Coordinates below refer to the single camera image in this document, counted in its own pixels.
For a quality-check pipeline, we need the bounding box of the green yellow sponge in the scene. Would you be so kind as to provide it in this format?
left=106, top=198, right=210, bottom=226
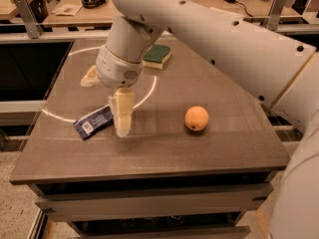
left=143, top=45, right=171, bottom=70

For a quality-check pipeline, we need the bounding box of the blue rxbar blueberry wrapper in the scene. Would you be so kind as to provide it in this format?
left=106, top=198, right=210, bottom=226
left=73, top=105, right=113, bottom=140

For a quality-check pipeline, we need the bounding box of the grey metal bracket left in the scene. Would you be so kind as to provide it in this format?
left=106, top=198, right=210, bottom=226
left=13, top=0, right=43, bottom=39

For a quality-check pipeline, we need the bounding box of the white paper sheet left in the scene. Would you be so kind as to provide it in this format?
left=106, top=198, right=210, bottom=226
left=55, top=4, right=82, bottom=16

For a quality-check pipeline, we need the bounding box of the grey metal bracket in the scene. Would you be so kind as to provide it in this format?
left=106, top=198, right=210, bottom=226
left=263, top=0, right=286, bottom=31
left=13, top=0, right=43, bottom=39

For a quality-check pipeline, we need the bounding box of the grey metal bracket right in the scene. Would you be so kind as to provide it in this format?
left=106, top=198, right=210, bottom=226
left=263, top=0, right=286, bottom=31

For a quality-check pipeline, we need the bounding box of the orange fruit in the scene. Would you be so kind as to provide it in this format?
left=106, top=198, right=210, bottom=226
left=184, top=106, right=209, bottom=131

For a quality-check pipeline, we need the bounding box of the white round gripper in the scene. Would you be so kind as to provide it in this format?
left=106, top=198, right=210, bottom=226
left=80, top=46, right=143, bottom=137

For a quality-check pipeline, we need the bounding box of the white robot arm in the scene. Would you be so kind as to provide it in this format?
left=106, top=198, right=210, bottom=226
left=96, top=0, right=319, bottom=239

